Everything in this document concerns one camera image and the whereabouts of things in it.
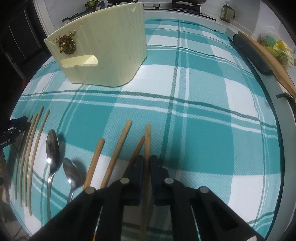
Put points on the cream utensil holder box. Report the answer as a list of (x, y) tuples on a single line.
[(106, 47)]

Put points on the small steel spoon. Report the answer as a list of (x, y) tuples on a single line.
[(73, 177)]

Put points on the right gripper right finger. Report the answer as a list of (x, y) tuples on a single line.
[(197, 214)]

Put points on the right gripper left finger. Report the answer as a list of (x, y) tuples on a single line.
[(97, 214)]

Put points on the bag of colourful sponges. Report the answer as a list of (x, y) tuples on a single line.
[(278, 48)]

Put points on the wooden cutting board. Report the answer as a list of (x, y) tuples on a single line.
[(279, 72)]

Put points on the large steel spoon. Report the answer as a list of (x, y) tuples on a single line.
[(53, 159)]

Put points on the glass kettle jug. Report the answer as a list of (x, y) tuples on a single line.
[(227, 13)]

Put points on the teal plaid tablecloth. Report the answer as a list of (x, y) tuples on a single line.
[(212, 122)]

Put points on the spice bottles rack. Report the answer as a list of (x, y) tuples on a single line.
[(90, 7)]

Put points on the dark rolled mat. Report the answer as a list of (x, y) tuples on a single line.
[(252, 55)]

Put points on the gas stove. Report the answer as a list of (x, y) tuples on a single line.
[(187, 7)]

